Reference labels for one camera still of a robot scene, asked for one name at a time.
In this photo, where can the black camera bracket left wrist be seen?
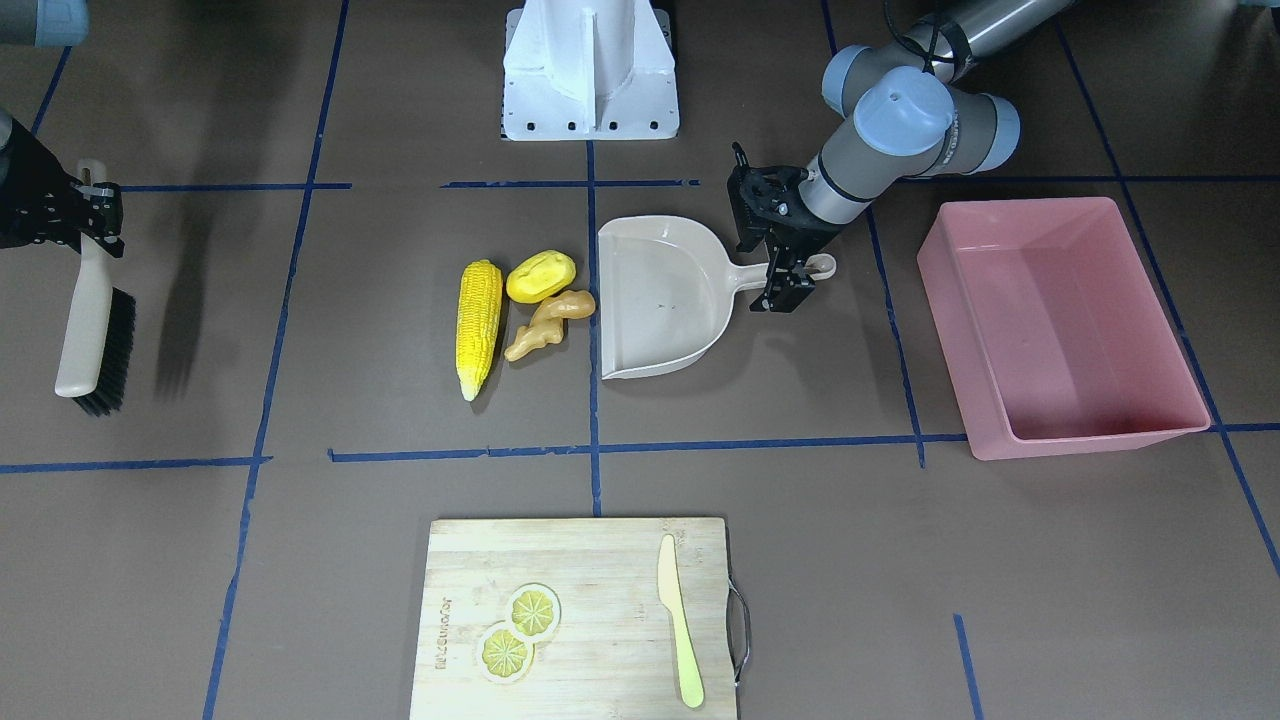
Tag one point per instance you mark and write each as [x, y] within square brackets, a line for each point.
[751, 193]

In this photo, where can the toy lemon slice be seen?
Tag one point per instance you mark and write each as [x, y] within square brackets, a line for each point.
[503, 656]
[534, 612]

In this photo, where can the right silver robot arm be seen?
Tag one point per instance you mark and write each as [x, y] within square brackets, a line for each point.
[60, 24]

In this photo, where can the beige hand brush black bristles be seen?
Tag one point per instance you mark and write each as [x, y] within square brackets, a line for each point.
[98, 340]

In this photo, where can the wooden cutting board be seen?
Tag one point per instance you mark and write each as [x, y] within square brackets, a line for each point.
[613, 655]

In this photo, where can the yellow plastic toy knife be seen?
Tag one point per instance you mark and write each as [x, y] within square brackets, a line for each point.
[688, 677]

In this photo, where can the pink plastic bin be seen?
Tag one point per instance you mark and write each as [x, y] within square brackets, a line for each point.
[1053, 336]

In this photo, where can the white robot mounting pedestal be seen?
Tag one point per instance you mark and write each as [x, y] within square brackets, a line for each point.
[590, 71]

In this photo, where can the tan toy ginger root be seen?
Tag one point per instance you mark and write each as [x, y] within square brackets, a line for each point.
[546, 326]

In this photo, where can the yellow toy potato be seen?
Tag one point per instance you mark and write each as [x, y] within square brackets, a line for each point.
[541, 276]

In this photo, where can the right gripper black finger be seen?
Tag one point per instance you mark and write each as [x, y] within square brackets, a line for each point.
[97, 212]

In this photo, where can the yellow toy corn cob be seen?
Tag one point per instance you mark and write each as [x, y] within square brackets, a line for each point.
[479, 306]

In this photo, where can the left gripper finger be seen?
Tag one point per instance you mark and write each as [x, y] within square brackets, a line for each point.
[792, 286]
[764, 303]

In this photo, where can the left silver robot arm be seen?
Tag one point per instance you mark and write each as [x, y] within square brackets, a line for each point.
[902, 117]

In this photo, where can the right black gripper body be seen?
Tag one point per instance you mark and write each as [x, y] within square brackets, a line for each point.
[38, 196]

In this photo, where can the beige plastic dustpan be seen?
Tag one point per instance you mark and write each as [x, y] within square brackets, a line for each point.
[667, 291]

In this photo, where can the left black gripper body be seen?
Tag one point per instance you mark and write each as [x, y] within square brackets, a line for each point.
[803, 238]

